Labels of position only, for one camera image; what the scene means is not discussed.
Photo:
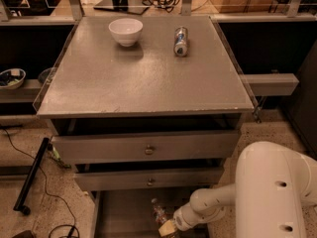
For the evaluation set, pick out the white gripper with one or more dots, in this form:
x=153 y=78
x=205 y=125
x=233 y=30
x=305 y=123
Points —
x=181 y=219

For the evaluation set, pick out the clear plastic water bottle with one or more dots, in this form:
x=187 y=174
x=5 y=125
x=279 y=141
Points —
x=159 y=212

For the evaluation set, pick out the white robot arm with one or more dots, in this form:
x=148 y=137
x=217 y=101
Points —
x=272 y=184

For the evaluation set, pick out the grey middle drawer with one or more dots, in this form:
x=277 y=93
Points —
x=148 y=179

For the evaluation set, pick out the grey open bottom drawer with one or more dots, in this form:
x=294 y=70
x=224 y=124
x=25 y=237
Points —
x=129 y=213

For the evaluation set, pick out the grey top drawer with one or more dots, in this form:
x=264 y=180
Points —
x=116 y=148

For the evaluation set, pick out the grey drawer cabinet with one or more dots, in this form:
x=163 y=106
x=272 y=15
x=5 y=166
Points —
x=102 y=88

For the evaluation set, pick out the black bar on floor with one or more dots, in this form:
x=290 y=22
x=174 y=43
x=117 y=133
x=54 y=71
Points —
x=20 y=205

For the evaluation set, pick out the grey side shelf right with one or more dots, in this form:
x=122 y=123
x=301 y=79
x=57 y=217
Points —
x=273 y=84

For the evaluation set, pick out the grey side shelf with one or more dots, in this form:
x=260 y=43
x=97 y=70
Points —
x=273 y=84
x=27 y=92

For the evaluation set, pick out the blue silver soda can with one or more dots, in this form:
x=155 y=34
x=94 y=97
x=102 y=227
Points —
x=180 y=47

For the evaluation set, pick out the grey side shelf left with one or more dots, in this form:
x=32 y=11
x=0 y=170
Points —
x=27 y=92

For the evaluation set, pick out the white ceramic bowl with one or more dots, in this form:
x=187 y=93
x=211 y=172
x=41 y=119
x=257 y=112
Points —
x=126 y=31

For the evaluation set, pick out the bowl with small items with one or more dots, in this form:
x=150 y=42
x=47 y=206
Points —
x=12 y=78

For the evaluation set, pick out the black monitor stand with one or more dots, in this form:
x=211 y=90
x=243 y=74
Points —
x=135 y=7

